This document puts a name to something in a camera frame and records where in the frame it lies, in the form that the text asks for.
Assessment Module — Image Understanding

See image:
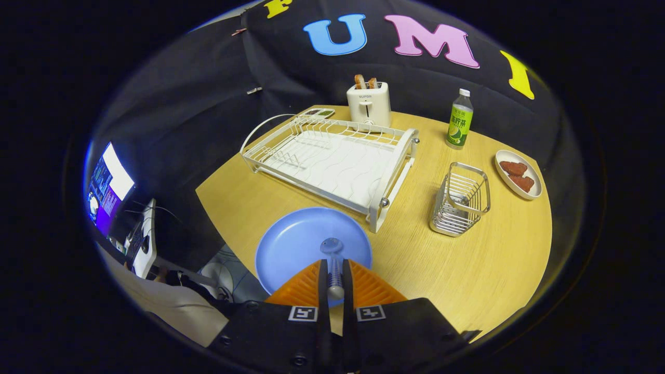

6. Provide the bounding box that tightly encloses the spoon with checked handle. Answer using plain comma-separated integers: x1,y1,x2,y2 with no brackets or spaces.
320,237,345,302

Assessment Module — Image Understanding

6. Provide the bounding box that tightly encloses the black backdrop cloth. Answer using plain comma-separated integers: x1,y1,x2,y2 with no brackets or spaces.
86,0,588,271

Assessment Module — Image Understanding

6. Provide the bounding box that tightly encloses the computer monitor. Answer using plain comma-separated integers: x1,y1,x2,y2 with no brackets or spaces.
86,141,136,237

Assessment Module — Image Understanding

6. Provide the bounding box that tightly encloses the white wire dish rack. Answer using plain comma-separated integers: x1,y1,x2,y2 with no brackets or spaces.
240,113,420,233

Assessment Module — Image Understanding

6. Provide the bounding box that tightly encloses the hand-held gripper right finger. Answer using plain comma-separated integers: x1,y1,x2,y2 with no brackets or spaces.
341,258,481,370

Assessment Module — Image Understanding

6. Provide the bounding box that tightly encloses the green label drink bottle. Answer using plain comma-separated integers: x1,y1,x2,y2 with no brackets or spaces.
446,88,474,150

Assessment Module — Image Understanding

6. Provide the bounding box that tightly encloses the white toaster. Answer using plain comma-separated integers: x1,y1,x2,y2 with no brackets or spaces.
347,81,392,128

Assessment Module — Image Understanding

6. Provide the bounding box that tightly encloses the blue plate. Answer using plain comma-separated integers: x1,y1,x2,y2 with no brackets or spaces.
255,207,373,308

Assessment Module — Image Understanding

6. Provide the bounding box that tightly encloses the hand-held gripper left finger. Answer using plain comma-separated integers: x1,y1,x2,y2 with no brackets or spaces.
207,259,333,370

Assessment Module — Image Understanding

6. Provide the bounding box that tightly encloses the metal wire basket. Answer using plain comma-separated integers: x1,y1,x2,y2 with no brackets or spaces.
429,162,491,237

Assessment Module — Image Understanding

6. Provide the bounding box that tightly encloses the white oval dish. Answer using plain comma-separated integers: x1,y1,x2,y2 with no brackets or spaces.
495,150,543,201

